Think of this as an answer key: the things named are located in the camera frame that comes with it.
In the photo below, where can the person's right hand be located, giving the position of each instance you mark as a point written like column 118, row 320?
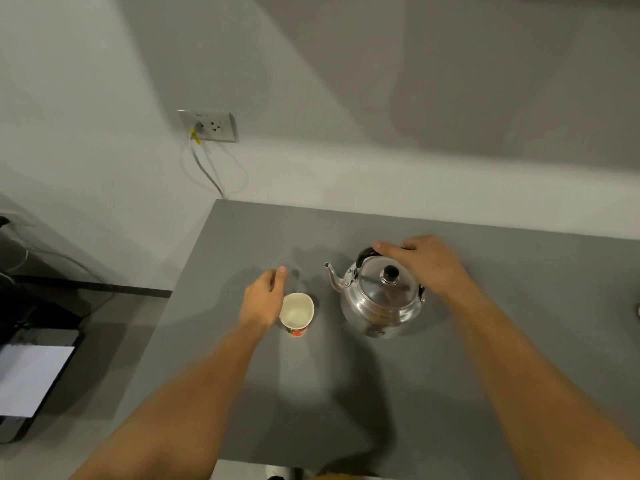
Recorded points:
column 435, row 267

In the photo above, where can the person's left hand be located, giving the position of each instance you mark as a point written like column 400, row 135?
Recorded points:
column 259, row 304

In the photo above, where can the person's right thumb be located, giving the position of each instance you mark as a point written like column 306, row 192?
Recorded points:
column 392, row 248

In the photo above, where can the person's left thumb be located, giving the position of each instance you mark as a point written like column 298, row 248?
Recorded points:
column 281, row 280

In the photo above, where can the silver metal kettle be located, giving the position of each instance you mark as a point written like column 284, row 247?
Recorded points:
column 380, row 299

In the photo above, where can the person's left forearm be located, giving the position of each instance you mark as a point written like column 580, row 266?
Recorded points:
column 190, row 399

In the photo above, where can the person's right forearm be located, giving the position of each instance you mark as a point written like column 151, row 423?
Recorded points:
column 530, row 389

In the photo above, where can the white paper cup red base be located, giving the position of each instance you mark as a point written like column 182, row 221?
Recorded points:
column 296, row 309

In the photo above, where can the yellow plug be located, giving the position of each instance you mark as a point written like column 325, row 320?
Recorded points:
column 195, row 136

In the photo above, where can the black printer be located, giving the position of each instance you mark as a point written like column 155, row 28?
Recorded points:
column 55, row 394

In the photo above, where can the white paper sheet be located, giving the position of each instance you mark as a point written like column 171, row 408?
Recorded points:
column 30, row 377

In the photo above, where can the white wall socket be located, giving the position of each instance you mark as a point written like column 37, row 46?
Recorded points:
column 220, row 126

